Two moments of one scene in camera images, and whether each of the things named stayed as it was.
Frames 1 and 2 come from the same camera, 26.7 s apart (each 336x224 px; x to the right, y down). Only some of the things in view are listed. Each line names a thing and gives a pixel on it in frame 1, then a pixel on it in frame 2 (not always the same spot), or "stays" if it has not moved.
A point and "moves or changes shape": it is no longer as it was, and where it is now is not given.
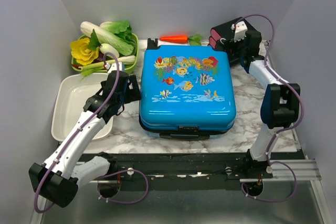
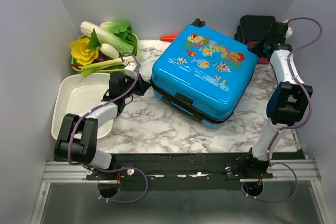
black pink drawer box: (222, 37) -> (262, 34)
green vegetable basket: (95, 53) stays
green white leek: (98, 67) stays
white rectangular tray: (72, 95) stays
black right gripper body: (239, 50) -> (259, 47)
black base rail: (176, 172) stays
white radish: (105, 48) stays
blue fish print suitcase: (186, 92) moves or changes shape
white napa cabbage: (106, 36) stays
